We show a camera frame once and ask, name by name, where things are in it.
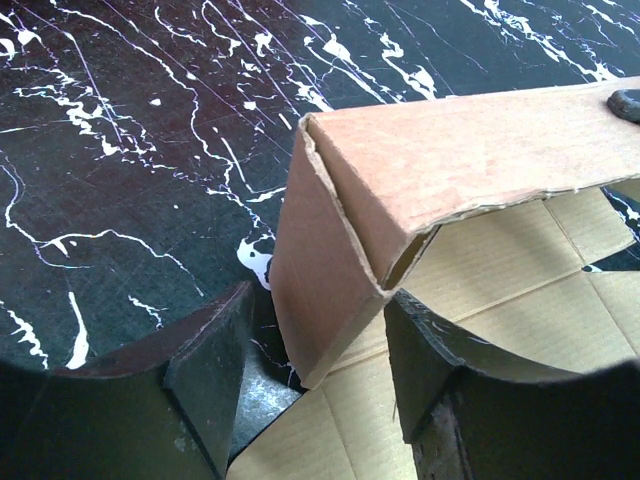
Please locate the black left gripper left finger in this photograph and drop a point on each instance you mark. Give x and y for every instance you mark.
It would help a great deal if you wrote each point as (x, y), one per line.
(162, 407)

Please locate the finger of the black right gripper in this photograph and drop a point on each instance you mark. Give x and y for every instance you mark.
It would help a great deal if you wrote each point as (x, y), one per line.
(625, 104)

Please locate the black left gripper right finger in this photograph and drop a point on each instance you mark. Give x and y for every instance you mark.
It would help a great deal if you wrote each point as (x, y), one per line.
(472, 410)

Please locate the brown cardboard box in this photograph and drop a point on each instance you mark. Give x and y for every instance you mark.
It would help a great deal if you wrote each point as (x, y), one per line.
(513, 215)

